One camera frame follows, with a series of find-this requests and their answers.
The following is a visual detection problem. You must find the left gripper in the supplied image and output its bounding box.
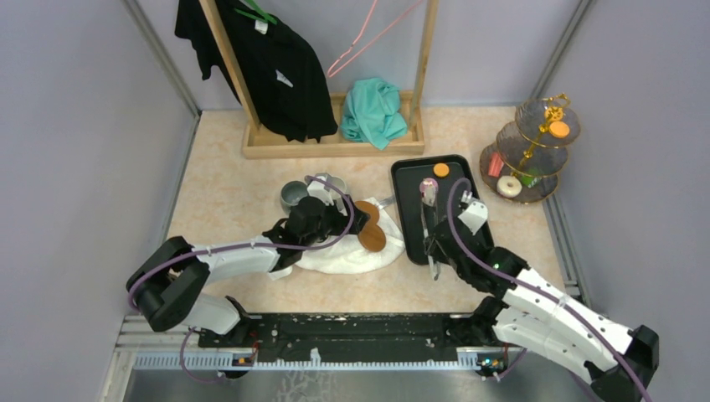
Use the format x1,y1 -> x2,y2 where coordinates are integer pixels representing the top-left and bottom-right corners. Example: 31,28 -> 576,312
301,193 -> 370,250

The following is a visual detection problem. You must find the white glazed donut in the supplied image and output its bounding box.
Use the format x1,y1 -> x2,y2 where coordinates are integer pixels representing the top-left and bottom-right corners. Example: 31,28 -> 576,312
496,175 -> 522,199

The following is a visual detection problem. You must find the red cake slice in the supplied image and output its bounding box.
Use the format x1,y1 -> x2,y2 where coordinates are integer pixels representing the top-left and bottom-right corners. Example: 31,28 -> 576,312
487,152 -> 504,178

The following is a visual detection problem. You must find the green cake slice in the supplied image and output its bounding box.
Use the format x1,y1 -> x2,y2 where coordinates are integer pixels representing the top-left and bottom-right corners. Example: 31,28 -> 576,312
519,167 -> 543,188

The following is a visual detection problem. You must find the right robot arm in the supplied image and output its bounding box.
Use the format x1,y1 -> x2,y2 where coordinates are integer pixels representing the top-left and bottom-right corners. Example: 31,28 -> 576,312
423,219 -> 660,401

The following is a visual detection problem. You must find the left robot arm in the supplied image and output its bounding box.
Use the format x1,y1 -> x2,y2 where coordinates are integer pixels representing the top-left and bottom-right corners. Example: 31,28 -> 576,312
126,196 -> 374,347

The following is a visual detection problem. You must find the grey-blue ceramic mug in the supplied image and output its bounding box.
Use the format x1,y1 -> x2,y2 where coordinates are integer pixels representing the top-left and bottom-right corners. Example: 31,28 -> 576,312
280,181 -> 308,215

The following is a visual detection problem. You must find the white speckled mug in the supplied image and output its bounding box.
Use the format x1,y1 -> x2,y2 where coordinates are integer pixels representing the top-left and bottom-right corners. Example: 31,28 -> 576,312
307,173 -> 349,198

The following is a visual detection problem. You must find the white towel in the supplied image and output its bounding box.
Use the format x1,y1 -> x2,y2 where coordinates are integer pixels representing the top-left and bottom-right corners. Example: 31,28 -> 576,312
295,212 -> 404,275

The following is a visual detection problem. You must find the pink cupcake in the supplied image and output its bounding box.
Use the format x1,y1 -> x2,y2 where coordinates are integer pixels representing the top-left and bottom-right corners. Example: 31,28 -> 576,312
419,178 -> 439,207

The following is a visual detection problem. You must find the upper wooden coaster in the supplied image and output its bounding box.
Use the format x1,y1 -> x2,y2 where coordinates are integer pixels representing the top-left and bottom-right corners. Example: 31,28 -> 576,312
355,200 -> 380,224

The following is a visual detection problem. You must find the wooden coaster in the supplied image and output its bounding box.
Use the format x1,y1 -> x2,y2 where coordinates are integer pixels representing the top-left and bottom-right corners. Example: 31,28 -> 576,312
358,224 -> 387,253
355,200 -> 380,224

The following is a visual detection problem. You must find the lower wooden coaster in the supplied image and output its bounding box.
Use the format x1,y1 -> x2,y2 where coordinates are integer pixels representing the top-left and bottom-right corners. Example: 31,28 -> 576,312
358,224 -> 387,253

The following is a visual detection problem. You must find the orange biscuit on tray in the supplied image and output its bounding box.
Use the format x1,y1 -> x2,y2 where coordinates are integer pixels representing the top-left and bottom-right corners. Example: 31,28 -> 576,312
432,162 -> 450,178

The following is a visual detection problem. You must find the black baking tray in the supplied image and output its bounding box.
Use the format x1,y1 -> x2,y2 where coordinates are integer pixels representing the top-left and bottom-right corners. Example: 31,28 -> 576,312
390,154 -> 473,265

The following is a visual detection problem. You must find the wooden clothes rack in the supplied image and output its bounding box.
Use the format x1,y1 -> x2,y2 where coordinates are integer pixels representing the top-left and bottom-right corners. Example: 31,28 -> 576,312
199,0 -> 439,159

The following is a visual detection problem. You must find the three-tier glass stand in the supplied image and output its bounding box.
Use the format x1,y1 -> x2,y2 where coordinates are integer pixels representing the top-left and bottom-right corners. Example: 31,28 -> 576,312
479,93 -> 581,204

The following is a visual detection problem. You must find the teal cloth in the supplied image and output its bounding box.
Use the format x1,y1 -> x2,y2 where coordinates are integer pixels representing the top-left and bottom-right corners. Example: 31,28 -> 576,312
340,78 -> 408,150

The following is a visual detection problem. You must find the black t-shirt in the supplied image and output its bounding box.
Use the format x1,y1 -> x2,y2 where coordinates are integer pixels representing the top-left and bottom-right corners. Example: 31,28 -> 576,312
174,0 -> 339,144

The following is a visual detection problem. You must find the pink hanger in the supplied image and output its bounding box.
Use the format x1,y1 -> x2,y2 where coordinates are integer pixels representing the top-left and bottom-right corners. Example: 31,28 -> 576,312
326,0 -> 428,79

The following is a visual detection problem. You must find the orange macaron on stand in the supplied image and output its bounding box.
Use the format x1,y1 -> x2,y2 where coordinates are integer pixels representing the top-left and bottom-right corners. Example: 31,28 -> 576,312
548,121 -> 570,139

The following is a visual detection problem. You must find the green hanger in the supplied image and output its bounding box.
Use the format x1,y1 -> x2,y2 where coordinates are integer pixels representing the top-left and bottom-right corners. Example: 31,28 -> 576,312
234,0 -> 277,24

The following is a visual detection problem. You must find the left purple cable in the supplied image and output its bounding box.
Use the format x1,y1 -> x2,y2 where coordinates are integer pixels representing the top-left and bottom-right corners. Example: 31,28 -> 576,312
126,174 -> 356,385

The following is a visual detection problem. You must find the purple cable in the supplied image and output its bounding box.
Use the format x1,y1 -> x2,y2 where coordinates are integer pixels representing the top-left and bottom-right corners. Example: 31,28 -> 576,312
445,177 -> 656,402
126,174 -> 356,385

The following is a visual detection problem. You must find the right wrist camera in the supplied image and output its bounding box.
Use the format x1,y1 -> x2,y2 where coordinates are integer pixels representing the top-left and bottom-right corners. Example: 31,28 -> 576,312
458,190 -> 489,235

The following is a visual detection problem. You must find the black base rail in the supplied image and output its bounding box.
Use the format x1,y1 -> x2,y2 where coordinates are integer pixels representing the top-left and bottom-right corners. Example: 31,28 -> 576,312
198,313 -> 517,374

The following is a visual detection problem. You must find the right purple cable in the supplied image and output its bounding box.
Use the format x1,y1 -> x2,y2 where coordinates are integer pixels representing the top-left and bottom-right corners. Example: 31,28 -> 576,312
445,177 -> 656,402

